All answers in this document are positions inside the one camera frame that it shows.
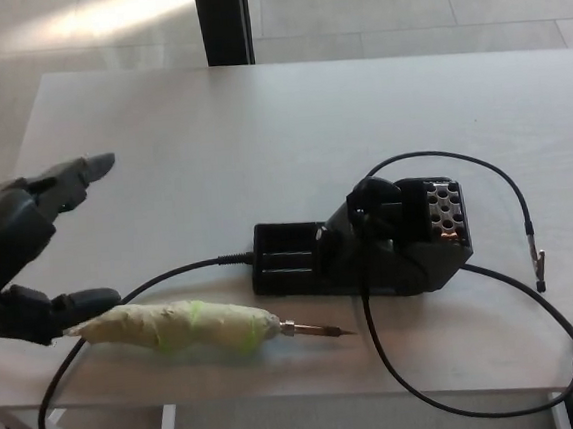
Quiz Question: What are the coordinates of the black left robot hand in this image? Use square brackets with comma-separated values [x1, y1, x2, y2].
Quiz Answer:
[0, 151, 132, 351]

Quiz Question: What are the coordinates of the tape-wrapped soldering iron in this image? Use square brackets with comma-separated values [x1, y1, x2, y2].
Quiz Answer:
[62, 283, 359, 370]

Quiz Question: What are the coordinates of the black soldering station base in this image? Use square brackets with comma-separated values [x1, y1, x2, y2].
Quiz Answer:
[243, 168, 479, 310]

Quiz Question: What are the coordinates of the black vertical pillar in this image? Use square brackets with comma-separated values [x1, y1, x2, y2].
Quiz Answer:
[191, 0, 257, 71]

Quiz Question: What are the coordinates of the black base power cable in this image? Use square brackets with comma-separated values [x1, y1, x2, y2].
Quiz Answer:
[23, 250, 271, 429]

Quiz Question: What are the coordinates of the black cable from base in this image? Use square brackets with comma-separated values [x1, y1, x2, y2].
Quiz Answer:
[464, 255, 573, 429]

